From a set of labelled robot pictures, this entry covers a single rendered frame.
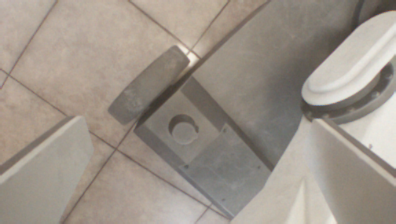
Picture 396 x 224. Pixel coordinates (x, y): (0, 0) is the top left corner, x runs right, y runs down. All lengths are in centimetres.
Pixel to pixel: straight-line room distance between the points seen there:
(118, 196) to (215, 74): 46
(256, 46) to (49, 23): 50
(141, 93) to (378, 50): 36
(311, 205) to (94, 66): 53
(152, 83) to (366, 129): 31
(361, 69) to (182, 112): 27
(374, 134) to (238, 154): 22
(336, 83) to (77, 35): 56
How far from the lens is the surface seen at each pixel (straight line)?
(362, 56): 36
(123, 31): 57
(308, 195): 28
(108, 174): 64
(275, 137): 46
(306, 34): 48
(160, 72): 36
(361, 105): 32
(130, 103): 37
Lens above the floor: 55
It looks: 76 degrees down
